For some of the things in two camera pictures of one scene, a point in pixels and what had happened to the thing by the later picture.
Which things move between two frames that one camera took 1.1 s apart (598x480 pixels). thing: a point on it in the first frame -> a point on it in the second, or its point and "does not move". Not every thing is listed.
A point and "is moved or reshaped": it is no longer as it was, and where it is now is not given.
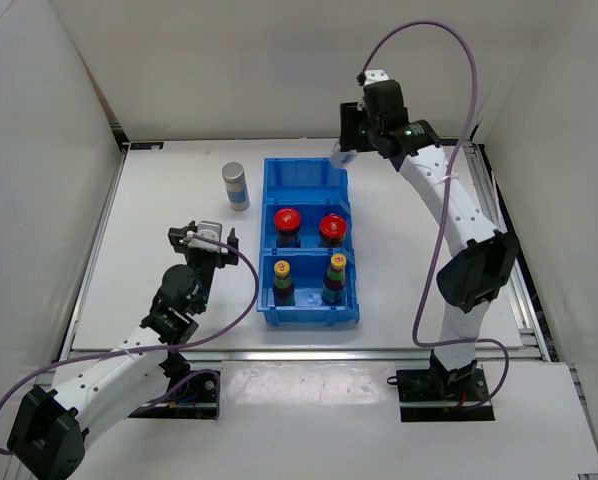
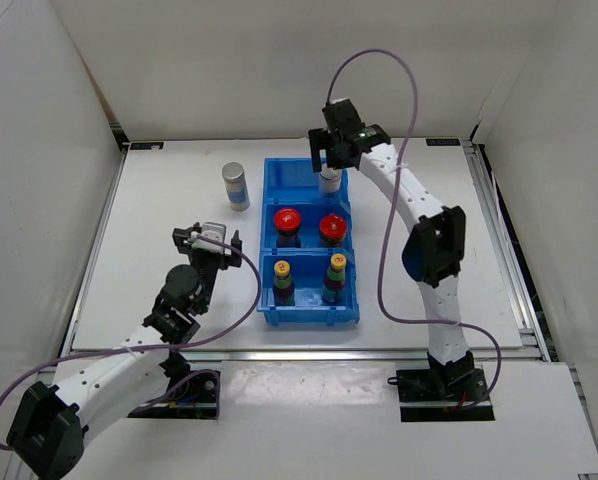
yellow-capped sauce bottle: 283,292 does not move
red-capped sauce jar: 332,230 does not move
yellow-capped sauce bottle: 334,284 does not move
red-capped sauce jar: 287,222 does not move
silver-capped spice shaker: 341,159 is moved or reshaped
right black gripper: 350,117 -> 322,139
